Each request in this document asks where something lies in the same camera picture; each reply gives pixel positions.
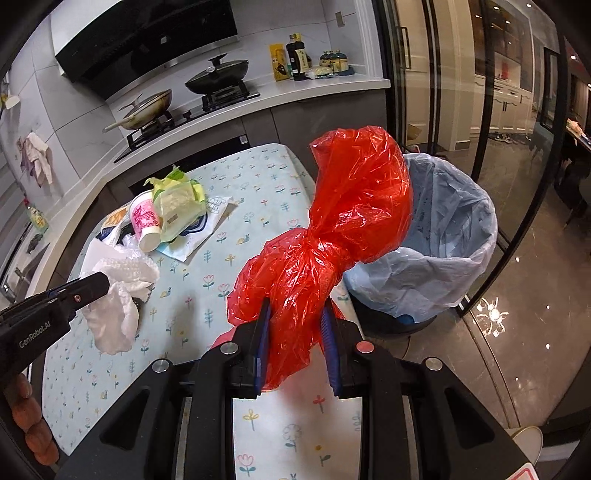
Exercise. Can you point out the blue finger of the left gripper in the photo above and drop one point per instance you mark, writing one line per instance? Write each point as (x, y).
(52, 310)

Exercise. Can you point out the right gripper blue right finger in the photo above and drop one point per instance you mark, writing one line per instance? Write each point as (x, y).
(339, 340)

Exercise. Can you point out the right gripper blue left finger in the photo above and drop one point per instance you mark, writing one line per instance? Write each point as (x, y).
(248, 374)

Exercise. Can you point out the clear plastic bag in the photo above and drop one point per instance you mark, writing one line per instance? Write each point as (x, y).
(113, 319)

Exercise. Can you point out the beige snack bag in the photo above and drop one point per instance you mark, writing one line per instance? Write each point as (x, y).
(115, 227)

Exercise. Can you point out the pink paper cup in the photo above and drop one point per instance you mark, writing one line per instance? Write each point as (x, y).
(145, 222)

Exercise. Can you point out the blue white plastic wrapper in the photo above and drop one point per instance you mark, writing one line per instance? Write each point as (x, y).
(183, 246)

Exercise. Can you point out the green wet wipes pack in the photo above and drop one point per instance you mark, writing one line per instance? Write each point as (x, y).
(178, 201)

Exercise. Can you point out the red plastic bag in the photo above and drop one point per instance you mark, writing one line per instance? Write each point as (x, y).
(362, 210)

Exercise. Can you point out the trash bin with clear liner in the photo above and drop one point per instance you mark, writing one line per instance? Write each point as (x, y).
(450, 242)

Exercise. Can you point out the person's left hand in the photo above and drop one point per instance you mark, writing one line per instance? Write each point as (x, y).
(27, 415)

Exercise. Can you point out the floral tablecloth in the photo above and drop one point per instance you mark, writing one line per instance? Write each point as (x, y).
(299, 431)

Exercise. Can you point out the green dish soap bottle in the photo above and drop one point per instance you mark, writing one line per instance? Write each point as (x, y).
(36, 217)

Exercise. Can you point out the built-in black oven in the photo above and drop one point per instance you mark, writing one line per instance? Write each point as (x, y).
(186, 156)

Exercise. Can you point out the hanging pink cloth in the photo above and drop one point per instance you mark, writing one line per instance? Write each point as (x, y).
(36, 159)

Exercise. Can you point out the beige wok with lid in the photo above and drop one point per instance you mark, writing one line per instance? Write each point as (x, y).
(143, 111)

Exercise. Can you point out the black gas stove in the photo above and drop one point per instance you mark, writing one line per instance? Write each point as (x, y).
(219, 99)

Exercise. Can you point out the black range hood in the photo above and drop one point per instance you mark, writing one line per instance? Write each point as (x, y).
(133, 38)

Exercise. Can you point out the yellow seasoning bag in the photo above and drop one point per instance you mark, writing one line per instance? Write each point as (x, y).
(279, 62)

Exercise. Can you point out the teal lidded jars set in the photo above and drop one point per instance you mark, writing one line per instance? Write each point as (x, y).
(338, 62)

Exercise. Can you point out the black pan with lid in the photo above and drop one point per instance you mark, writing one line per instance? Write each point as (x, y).
(218, 75)

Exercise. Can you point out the dark soy sauce bottle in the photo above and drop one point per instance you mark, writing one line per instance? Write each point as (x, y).
(298, 57)

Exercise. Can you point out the black framed glass door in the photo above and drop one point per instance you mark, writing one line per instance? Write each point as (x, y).
(485, 86)

